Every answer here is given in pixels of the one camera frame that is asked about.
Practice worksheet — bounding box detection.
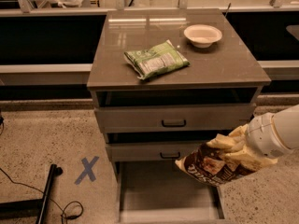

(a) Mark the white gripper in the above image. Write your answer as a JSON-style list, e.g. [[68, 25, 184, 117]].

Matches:
[[206, 111, 293, 172]]

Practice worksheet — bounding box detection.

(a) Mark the brown sea salt chip bag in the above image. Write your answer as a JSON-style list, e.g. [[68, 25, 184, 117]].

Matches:
[[175, 142, 262, 187]]

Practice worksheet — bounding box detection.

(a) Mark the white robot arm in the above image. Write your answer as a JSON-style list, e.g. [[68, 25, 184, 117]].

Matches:
[[206, 105, 299, 172]]

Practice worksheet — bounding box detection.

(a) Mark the top grey drawer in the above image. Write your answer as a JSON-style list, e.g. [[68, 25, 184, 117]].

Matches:
[[94, 104, 255, 133]]

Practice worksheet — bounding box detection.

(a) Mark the grey drawer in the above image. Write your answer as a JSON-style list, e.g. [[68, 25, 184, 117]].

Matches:
[[119, 161, 224, 224], [94, 104, 255, 133], [106, 140, 206, 162]]

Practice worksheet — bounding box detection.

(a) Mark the middle grey drawer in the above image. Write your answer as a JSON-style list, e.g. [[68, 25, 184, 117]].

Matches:
[[106, 140, 206, 162]]

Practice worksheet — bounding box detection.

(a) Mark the bottom grey drawer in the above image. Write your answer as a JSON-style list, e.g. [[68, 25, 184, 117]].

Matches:
[[119, 161, 224, 224]]

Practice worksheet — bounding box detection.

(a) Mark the grey drawer cabinet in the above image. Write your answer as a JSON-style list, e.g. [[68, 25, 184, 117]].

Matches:
[[86, 8, 272, 189]]

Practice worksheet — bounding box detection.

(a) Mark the green chip bag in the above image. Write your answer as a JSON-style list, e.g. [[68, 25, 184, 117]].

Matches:
[[124, 40, 190, 80]]

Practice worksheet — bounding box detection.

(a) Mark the white paper bowl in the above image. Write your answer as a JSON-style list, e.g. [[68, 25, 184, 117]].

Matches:
[[184, 24, 222, 49]]

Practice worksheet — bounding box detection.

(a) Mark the blue tape cross mark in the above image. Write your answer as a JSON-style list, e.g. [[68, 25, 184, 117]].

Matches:
[[75, 156, 99, 185]]

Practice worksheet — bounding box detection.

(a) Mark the black stand leg left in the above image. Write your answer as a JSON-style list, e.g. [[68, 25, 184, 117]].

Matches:
[[0, 164, 63, 224]]

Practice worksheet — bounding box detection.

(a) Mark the black floor cable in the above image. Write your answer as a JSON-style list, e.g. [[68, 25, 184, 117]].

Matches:
[[0, 167, 84, 224]]

